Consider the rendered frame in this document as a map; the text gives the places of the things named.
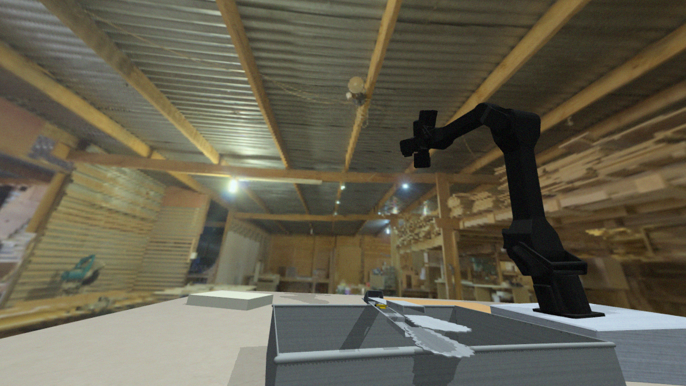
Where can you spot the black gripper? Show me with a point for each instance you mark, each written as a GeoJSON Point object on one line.
{"type": "Point", "coordinates": [420, 160]}

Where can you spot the light brown wooden board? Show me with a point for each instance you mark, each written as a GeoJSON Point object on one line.
{"type": "Point", "coordinates": [471, 305]}

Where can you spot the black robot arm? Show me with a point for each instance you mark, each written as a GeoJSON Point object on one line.
{"type": "Point", "coordinates": [530, 241]}

